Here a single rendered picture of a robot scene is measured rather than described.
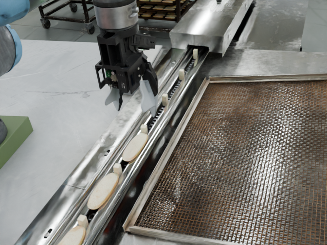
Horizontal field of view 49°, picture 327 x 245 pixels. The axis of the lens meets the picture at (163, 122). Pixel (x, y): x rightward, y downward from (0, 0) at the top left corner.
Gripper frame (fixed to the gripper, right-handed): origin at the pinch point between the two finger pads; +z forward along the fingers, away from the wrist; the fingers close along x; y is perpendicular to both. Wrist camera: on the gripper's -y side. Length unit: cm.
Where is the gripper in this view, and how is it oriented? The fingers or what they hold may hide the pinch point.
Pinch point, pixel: (136, 107)
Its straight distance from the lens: 78.6
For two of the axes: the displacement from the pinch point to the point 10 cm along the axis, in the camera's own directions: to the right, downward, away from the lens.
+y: -3.6, 5.8, -7.3
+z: 0.7, 7.9, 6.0
